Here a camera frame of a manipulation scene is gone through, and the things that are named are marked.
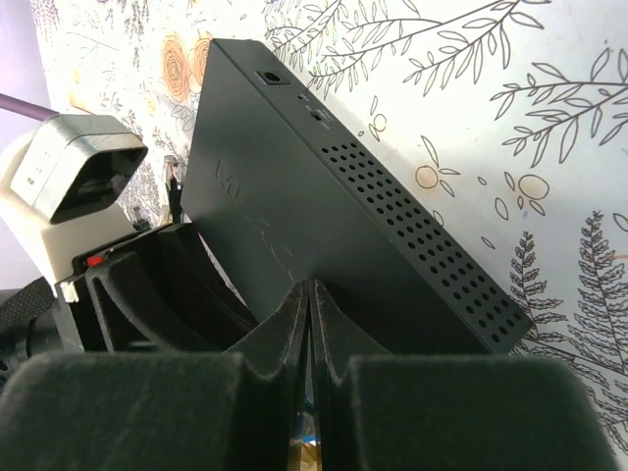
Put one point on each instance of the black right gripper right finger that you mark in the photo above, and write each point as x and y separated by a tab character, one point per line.
380	411

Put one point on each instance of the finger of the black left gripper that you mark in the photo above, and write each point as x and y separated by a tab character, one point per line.
159	290

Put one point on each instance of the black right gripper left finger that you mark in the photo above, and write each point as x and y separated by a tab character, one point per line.
235	410

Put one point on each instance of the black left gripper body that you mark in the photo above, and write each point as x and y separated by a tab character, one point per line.
40	318

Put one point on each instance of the black network switch box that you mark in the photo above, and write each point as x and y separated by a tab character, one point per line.
282	192

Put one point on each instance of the floral patterned table mat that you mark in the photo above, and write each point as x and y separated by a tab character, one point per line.
507	120

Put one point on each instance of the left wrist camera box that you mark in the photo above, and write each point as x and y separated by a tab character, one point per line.
60	185

